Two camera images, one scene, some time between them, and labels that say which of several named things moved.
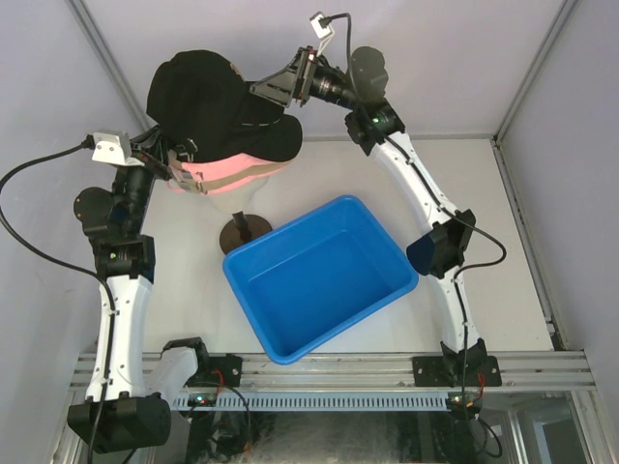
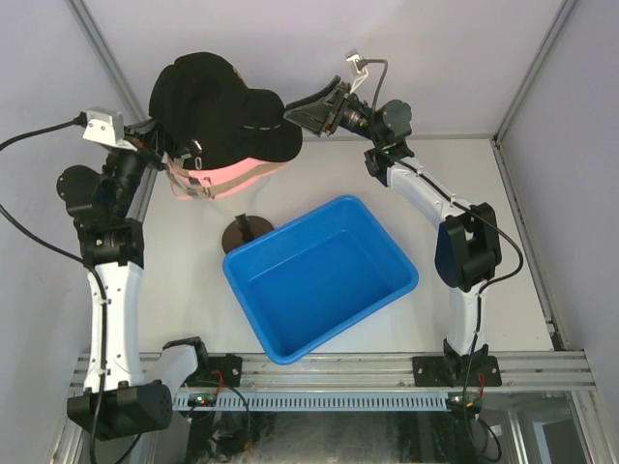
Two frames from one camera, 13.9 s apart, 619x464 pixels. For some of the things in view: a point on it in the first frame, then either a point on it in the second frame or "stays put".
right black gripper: x=301 y=72 -> x=313 y=118
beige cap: x=202 y=183 stays put
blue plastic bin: x=310 y=279 stays put
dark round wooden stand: x=241 y=229 stays put
